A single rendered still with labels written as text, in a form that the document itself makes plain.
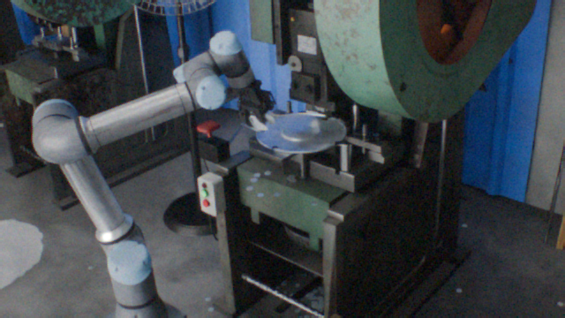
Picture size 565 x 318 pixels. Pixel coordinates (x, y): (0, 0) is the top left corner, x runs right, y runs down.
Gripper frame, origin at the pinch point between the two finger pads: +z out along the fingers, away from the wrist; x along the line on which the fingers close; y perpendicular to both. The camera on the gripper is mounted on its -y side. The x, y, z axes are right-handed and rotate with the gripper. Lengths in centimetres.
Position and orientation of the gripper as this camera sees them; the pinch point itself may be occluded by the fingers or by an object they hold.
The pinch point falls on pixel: (260, 127)
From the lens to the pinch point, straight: 189.1
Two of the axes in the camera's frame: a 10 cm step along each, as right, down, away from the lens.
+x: 5.2, -7.2, 4.6
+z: 2.9, 6.5, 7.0
